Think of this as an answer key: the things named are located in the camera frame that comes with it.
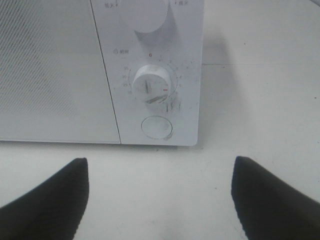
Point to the round white door button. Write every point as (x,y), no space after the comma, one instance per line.
(156,127)

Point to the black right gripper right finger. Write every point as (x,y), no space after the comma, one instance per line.
(270,209)

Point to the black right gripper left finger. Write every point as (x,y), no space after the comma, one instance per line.
(51,211)

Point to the white microwave oven body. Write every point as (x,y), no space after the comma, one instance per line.
(176,46)

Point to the white microwave knob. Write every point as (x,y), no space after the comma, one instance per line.
(144,16)
(152,84)

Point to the white microwave door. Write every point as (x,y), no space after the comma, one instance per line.
(53,81)

